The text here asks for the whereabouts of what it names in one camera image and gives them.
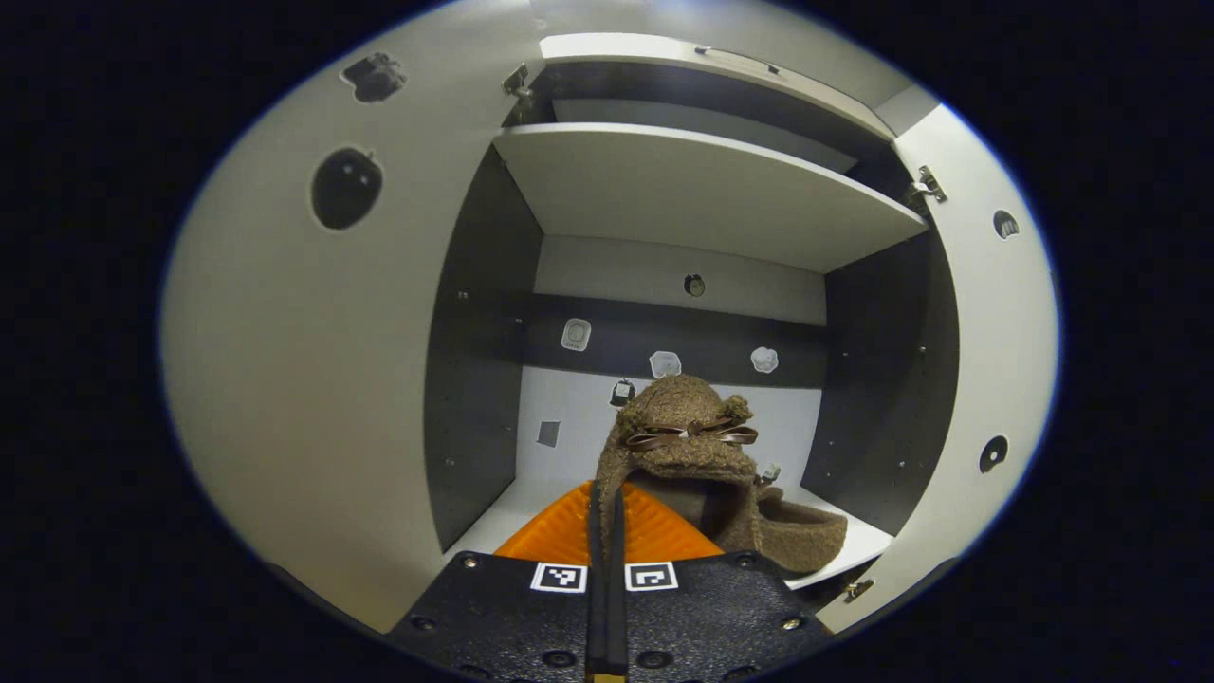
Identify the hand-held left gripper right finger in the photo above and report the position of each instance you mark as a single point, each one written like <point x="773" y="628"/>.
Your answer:
<point x="721" y="617"/>

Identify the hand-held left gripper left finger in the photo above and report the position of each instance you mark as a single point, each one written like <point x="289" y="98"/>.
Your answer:
<point x="503" y="617"/>

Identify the white shoe cabinet door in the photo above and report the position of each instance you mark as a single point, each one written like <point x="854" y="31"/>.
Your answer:
<point x="313" y="379"/>
<point x="1005" y="341"/>

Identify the white shoe cabinet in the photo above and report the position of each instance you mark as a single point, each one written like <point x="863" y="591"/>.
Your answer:
<point x="702" y="190"/>

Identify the metal door hinge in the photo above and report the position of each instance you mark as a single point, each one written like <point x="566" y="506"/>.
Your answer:
<point x="928" y="183"/>
<point x="517" y="81"/>
<point x="858" y="590"/>

